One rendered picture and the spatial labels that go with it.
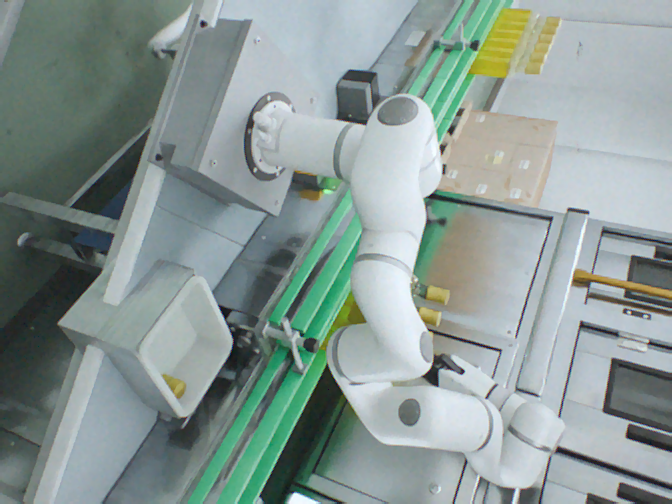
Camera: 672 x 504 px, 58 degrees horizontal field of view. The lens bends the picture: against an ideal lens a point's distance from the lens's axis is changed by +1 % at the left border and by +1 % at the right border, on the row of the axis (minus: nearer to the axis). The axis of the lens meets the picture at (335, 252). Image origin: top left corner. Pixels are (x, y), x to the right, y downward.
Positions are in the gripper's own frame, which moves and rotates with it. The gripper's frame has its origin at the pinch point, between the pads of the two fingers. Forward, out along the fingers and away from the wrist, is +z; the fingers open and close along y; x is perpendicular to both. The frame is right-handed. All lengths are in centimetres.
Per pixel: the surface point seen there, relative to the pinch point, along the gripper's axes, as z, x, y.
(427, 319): 4.5, -9.2, 0.6
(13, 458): 67, 64, -16
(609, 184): 80, -425, -306
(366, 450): 2.3, 17.0, -13.1
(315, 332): 19.0, 9.3, 6.0
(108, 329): 31, 39, 33
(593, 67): 163, -567, -278
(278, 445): 13.5, 29.1, -3.8
